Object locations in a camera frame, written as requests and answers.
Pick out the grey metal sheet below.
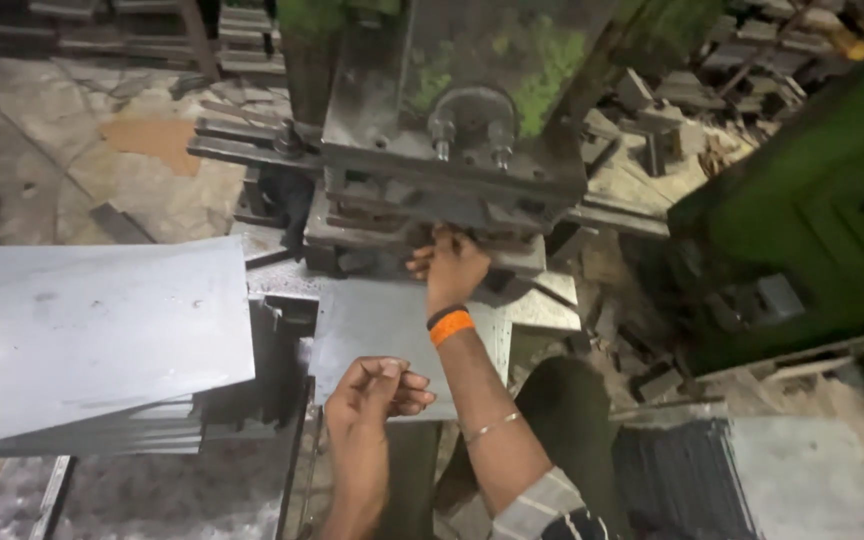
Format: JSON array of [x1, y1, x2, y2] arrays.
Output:
[[309, 279, 513, 423]]

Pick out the person's left hand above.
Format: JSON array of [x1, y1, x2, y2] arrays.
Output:
[[324, 356, 438, 463]]

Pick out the grey metal plate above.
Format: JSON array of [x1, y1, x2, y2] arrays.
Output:
[[728, 416, 864, 540]]

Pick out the pile of metal scrap pieces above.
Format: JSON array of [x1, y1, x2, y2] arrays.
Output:
[[582, 0, 864, 181]]

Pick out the stack of dark metal strips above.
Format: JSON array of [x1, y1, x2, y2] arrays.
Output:
[[612, 418, 759, 540]]

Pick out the brown cardboard piece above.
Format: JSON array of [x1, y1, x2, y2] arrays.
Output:
[[98, 118, 202, 178]]

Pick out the stack of large metal sheets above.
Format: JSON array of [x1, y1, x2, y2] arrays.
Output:
[[0, 235, 257, 459]]

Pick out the green power press machine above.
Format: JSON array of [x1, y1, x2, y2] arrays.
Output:
[[188, 0, 726, 249]]

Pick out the orange wristband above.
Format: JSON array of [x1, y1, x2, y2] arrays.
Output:
[[429, 310, 477, 348]]

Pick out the person's right hand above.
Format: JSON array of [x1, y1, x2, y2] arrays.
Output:
[[405, 223, 493, 320]]

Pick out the thin metal bangle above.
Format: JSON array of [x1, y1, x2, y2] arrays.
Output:
[[462, 411, 522, 445]]

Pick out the green machine frame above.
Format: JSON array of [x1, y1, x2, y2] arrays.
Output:
[[666, 30, 864, 376]]

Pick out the stack of flat metal bars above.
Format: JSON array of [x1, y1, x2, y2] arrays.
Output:
[[0, 0, 287, 76]]

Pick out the steel press die block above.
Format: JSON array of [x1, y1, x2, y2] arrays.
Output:
[[303, 180, 579, 279]]

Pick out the black wristband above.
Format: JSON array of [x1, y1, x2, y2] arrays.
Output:
[[426, 303, 471, 332]]

